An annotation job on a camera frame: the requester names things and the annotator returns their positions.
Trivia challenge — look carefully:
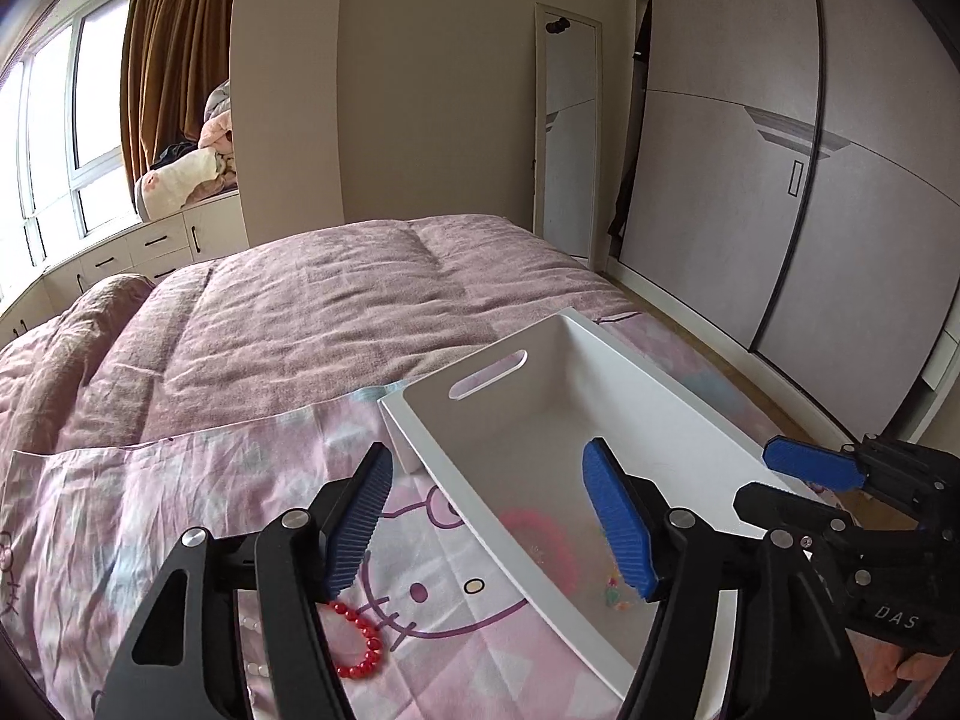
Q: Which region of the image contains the pile of bedding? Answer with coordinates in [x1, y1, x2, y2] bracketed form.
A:
[135, 78, 241, 223]

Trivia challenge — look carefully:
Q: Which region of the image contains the window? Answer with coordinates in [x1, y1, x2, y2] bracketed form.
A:
[0, 0, 145, 293]

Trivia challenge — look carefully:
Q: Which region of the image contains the white tray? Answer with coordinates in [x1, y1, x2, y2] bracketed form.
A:
[379, 307, 856, 700]

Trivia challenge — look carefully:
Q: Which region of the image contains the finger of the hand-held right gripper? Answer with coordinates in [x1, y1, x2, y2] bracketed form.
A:
[763, 433, 960, 522]
[733, 481, 857, 545]

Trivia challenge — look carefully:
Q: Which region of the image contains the brown curtain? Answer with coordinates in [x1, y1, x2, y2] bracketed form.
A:
[120, 0, 242, 224]

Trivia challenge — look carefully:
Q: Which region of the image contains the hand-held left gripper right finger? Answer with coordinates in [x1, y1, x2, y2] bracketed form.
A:
[582, 437, 875, 720]

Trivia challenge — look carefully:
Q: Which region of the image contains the grey wardrobe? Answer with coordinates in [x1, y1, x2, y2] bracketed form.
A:
[600, 0, 960, 445]

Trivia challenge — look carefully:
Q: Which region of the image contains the white bead bracelet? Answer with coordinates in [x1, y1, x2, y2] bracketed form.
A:
[237, 613, 275, 677]

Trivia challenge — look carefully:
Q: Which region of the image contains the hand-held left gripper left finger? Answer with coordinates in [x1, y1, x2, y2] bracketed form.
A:
[94, 442, 394, 720]

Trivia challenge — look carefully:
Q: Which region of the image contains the white drawer cabinet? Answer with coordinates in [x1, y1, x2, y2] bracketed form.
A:
[0, 190, 250, 347]

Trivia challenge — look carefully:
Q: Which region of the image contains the person's right hand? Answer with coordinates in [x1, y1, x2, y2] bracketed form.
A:
[850, 636, 960, 720]

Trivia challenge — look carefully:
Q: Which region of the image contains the pink cartoon printed blanket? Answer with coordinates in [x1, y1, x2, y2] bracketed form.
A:
[0, 309, 848, 720]

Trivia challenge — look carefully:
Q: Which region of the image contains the red bead bracelet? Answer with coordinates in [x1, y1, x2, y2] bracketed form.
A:
[327, 598, 385, 681]

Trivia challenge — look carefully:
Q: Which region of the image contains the colourful bead bracelet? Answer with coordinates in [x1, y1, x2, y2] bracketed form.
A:
[598, 572, 640, 613]

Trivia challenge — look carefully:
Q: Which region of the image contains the standing mirror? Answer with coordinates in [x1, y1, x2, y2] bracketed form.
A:
[530, 1, 605, 272]

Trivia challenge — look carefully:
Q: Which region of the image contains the pink quilt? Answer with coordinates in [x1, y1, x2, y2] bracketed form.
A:
[0, 214, 647, 460]

